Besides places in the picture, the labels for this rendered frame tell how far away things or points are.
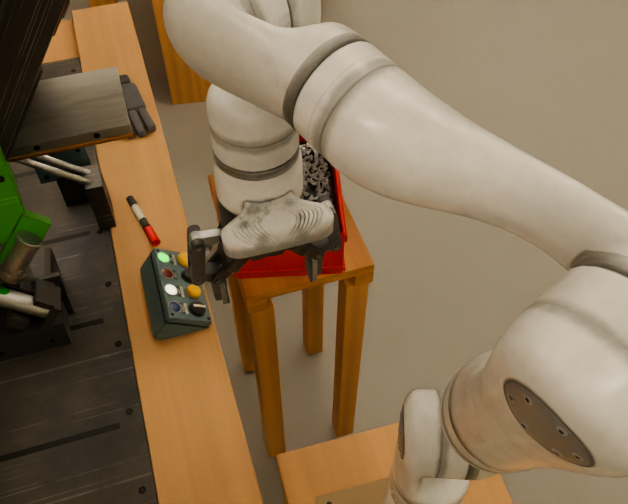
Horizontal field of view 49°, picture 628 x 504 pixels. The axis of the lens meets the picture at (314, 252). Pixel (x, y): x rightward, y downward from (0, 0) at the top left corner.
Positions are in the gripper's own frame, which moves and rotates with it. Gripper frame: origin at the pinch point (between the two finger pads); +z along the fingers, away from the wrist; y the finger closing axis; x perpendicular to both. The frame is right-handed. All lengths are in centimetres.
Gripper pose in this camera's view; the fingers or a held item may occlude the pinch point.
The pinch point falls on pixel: (268, 282)
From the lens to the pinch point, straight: 70.8
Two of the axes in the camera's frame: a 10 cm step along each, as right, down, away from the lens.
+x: 3.0, 7.5, -5.9
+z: 0.0, 6.2, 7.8
